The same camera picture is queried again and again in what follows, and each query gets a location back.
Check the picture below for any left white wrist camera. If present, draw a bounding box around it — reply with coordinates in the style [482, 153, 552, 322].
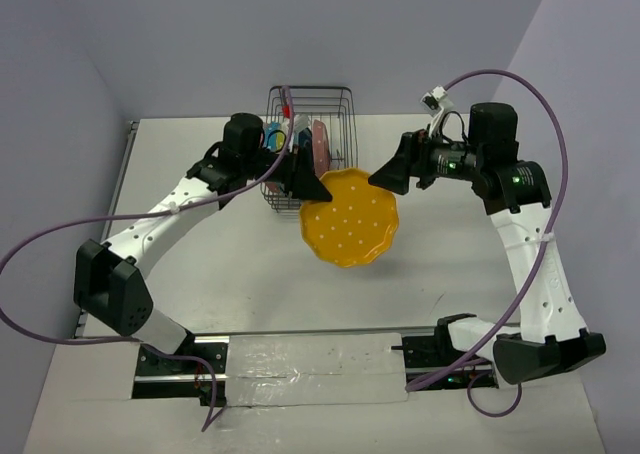
[280, 114, 311, 146]

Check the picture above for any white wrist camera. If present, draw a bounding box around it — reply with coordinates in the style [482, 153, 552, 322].
[280, 114, 311, 146]
[421, 86, 455, 137]

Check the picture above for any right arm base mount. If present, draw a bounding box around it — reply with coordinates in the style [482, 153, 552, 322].
[392, 335, 498, 391]

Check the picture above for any orange dotted plate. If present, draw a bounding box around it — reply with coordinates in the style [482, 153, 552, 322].
[299, 168, 399, 268]

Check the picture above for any black wire dish rack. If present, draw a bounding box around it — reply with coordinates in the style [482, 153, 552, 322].
[260, 85, 360, 214]

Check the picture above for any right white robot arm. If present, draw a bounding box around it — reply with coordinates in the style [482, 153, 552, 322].
[369, 102, 606, 385]

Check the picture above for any blue dotted plate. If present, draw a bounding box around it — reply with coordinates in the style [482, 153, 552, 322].
[297, 128, 312, 148]
[265, 122, 281, 142]

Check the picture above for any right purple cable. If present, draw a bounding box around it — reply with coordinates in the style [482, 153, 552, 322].
[404, 68, 570, 419]

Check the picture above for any silver tape strip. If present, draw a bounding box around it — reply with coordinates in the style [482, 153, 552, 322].
[225, 333, 408, 407]

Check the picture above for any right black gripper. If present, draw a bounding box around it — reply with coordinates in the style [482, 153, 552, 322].
[368, 122, 484, 193]

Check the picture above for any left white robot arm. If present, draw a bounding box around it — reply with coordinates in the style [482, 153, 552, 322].
[73, 113, 332, 373]

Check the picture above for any green dotted plate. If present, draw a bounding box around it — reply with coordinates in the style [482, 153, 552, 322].
[266, 130, 287, 153]

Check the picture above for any pink dotted plate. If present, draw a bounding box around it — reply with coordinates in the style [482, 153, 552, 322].
[312, 120, 330, 177]
[264, 181, 283, 194]

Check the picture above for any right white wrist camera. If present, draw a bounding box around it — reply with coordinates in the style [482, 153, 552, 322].
[421, 86, 455, 137]

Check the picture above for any purple cable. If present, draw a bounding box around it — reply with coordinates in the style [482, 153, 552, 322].
[0, 84, 296, 434]
[404, 68, 570, 419]

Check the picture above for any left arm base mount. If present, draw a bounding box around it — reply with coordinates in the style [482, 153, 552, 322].
[131, 336, 229, 408]

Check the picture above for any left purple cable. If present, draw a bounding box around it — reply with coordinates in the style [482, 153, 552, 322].
[0, 84, 296, 434]

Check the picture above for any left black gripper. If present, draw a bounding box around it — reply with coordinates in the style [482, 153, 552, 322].
[241, 143, 331, 199]

